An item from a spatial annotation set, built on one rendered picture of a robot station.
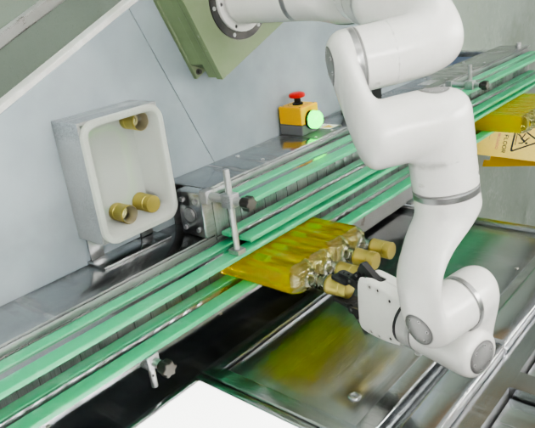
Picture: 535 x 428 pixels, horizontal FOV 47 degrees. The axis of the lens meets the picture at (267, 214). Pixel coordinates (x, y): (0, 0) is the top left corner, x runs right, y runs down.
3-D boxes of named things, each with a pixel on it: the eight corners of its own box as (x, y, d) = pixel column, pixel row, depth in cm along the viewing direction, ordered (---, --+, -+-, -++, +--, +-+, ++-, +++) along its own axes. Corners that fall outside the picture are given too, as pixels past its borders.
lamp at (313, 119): (306, 130, 149) (315, 131, 147) (304, 112, 147) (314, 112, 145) (316, 126, 152) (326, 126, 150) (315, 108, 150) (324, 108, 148)
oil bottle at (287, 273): (219, 273, 125) (302, 299, 111) (216, 248, 123) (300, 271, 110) (238, 263, 129) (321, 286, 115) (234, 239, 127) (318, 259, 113)
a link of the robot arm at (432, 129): (441, 154, 90) (342, 179, 90) (422, 6, 83) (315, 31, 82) (492, 187, 75) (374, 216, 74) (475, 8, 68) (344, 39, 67)
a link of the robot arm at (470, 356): (462, 300, 79) (509, 269, 83) (401, 273, 87) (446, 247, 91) (468, 392, 85) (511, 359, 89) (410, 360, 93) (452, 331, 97)
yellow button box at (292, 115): (279, 134, 153) (302, 137, 148) (276, 104, 150) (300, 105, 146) (296, 127, 158) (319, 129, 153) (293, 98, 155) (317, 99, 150)
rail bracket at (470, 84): (442, 90, 190) (485, 91, 181) (442, 65, 187) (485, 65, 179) (448, 87, 192) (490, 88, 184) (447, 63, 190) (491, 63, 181)
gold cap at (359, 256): (351, 267, 118) (371, 273, 115) (351, 250, 117) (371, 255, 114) (362, 261, 121) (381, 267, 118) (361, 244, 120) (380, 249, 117)
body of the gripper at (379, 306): (432, 342, 98) (382, 317, 107) (432, 285, 95) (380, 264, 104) (399, 361, 95) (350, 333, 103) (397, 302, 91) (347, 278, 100)
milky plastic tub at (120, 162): (79, 239, 113) (107, 249, 108) (50, 121, 105) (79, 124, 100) (152, 208, 125) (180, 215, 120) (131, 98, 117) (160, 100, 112)
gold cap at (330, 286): (323, 296, 109) (344, 302, 107) (322, 278, 108) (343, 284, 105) (335, 288, 112) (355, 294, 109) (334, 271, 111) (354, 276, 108)
